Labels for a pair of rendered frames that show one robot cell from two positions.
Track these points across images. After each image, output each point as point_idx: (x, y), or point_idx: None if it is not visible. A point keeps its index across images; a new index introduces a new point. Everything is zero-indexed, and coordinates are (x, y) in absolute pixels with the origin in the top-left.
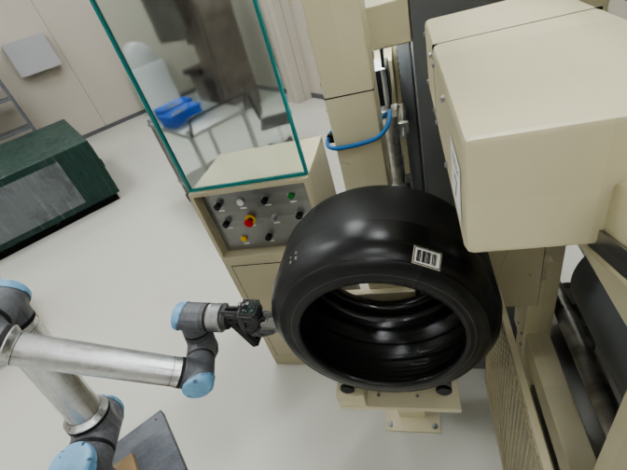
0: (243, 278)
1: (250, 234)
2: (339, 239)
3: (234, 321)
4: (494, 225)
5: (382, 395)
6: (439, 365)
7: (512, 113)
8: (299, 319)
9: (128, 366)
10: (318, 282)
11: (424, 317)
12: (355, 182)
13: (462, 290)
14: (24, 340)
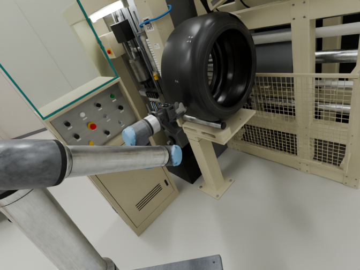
0: (100, 174)
1: (94, 138)
2: (205, 18)
3: (162, 119)
4: None
5: (231, 128)
6: (240, 94)
7: None
8: (207, 69)
9: (142, 149)
10: (210, 37)
11: (217, 95)
12: (165, 39)
13: (246, 27)
14: (70, 145)
